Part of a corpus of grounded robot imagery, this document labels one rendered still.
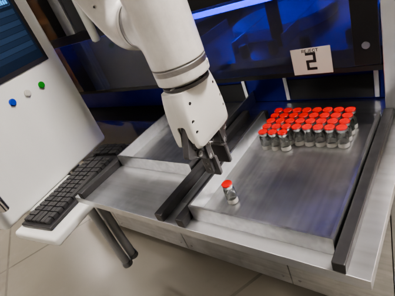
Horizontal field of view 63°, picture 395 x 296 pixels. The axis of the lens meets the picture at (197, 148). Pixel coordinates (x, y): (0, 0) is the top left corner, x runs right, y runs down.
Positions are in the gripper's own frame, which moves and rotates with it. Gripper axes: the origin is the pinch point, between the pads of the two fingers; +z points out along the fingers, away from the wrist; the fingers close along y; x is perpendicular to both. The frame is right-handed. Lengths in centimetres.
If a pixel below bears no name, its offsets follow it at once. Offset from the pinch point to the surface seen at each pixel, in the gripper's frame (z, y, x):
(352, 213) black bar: 8.8, -0.3, 21.2
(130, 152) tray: 9.3, -9.7, -39.3
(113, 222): 56, -13, -87
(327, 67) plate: -1.0, -31.2, 10.7
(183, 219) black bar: 8.8, 8.1, -6.1
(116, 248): 66, -7, -86
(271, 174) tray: 10.7, -8.6, 4.3
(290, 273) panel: 83, -30, -14
